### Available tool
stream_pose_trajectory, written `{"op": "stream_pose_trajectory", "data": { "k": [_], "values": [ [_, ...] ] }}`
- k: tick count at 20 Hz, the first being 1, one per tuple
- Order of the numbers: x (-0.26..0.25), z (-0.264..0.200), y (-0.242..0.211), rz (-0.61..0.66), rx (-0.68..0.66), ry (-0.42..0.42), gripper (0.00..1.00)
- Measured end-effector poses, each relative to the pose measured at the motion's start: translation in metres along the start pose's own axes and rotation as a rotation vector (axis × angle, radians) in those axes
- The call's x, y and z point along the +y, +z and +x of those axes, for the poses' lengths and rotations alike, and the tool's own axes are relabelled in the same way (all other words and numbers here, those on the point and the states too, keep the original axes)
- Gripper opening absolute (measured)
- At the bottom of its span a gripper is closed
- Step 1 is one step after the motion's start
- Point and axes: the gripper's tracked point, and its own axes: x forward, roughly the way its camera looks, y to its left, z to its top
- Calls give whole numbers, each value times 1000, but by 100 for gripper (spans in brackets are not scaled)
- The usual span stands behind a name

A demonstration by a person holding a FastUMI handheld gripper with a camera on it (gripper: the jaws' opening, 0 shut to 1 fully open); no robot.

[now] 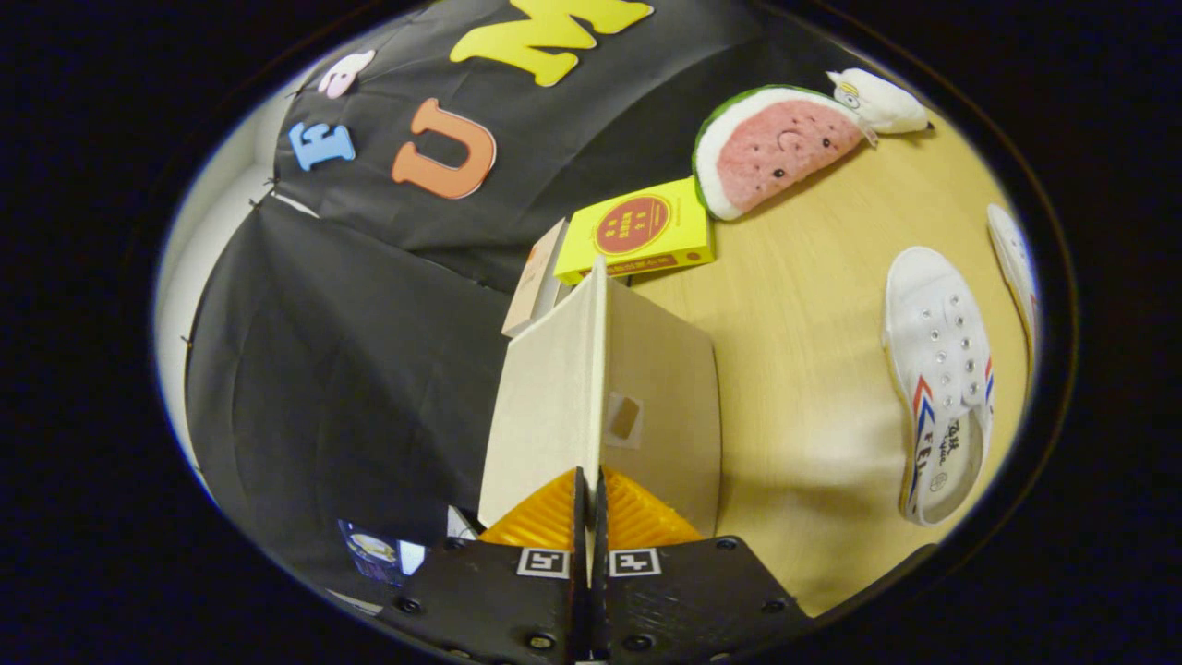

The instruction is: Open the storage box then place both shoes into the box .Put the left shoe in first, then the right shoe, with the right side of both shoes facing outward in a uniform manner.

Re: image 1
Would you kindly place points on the watermelon slice plush toy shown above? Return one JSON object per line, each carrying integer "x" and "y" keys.
{"x": 776, "y": 148}

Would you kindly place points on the white plush toy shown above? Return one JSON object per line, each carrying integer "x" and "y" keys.
{"x": 882, "y": 102}

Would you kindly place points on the beige cardboard storage box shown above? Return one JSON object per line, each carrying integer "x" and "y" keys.
{"x": 554, "y": 406}

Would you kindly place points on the white canvas shoe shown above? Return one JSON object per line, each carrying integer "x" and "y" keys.
{"x": 937, "y": 351}
{"x": 1011, "y": 259}

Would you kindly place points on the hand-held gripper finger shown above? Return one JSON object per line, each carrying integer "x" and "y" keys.
{"x": 602, "y": 600}
{"x": 580, "y": 591}

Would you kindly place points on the yellow book with red circle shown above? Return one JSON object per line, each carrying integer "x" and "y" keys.
{"x": 637, "y": 231}

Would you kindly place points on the blue printed object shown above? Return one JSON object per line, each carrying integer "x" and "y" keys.
{"x": 374, "y": 552}

